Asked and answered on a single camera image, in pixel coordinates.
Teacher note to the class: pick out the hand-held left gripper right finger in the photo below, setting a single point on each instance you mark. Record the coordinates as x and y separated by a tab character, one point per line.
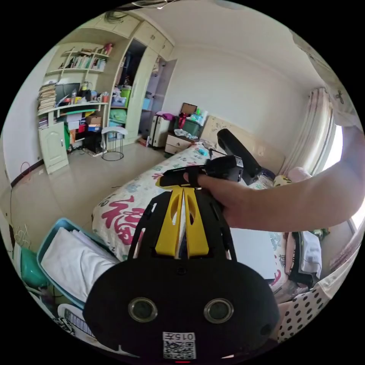
199	236

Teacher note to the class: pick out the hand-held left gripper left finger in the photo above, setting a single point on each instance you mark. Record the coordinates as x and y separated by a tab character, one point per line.
168	228

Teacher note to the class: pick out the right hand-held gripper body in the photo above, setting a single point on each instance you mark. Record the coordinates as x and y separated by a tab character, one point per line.
225	168

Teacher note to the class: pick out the person's right forearm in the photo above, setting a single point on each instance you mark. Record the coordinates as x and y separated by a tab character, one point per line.
299	194

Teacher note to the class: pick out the white long sleeve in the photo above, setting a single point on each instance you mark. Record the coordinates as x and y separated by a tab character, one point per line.
74	262

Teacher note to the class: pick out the person's right hand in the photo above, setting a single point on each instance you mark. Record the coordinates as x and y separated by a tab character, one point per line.
225	196

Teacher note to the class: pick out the bed with printed sheet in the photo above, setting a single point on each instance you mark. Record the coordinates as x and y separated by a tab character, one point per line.
137	196

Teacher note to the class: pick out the white bedside cabinet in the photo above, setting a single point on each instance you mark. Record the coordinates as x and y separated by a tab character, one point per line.
176	144

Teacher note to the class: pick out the cream suitcase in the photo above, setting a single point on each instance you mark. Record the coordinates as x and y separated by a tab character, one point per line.
157	131

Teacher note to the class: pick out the white flat board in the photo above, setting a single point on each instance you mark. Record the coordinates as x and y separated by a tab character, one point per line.
251	253

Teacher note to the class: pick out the dark green storage box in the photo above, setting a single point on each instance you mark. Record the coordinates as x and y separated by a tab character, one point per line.
189	125

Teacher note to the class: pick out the yellow printed pillow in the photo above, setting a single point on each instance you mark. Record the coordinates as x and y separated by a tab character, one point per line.
281	181

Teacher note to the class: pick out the pink pillow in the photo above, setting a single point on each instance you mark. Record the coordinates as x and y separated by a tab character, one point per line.
298	173

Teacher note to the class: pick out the pale curtain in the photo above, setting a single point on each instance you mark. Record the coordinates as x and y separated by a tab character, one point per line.
313	131

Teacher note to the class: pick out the cream wardrobe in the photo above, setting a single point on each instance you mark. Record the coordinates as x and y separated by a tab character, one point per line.
142	85

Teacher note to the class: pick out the light blue basket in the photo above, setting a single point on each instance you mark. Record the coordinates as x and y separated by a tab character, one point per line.
61	225

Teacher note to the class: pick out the pile of clothes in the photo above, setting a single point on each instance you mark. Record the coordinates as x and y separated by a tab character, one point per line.
305	256

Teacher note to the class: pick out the loose cream cupboard door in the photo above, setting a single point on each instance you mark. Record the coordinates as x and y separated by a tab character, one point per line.
53	146

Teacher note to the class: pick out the window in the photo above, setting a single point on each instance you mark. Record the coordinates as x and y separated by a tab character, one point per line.
338	148

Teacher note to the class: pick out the cream desk with shelves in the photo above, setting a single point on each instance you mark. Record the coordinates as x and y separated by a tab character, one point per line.
74	94

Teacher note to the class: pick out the person's body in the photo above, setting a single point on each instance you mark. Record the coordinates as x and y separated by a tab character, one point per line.
308	308

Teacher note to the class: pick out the green plastic basin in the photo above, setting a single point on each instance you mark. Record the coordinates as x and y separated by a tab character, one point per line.
31	268

